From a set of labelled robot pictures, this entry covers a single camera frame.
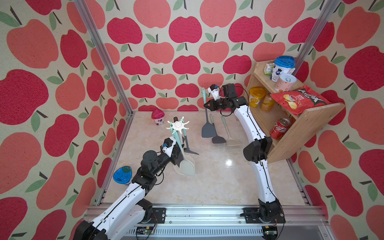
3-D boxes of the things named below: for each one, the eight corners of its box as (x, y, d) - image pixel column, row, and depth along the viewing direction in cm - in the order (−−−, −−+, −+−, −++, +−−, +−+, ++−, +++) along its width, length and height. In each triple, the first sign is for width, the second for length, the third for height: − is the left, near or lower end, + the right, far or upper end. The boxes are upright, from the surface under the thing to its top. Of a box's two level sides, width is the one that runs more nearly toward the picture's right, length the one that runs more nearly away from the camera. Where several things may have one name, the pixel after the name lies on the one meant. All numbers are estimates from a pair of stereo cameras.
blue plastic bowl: (119, 188, 85) (111, 180, 76) (124, 174, 91) (116, 165, 81) (133, 188, 85) (127, 180, 76) (137, 174, 91) (131, 165, 81)
